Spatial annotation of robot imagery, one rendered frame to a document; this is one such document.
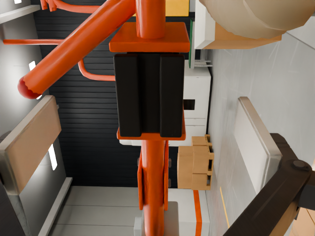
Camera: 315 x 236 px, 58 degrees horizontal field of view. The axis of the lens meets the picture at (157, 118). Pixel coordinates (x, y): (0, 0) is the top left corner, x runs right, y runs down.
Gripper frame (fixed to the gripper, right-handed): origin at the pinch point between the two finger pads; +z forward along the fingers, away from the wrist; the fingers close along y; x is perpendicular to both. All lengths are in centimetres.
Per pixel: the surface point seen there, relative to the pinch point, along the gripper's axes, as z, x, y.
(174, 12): 738, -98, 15
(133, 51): 3.2, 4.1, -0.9
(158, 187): 4.3, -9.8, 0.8
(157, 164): 4.3, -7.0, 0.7
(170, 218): 7.3, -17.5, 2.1
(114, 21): 6.3, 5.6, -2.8
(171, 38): 4.2, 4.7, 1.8
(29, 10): 980, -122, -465
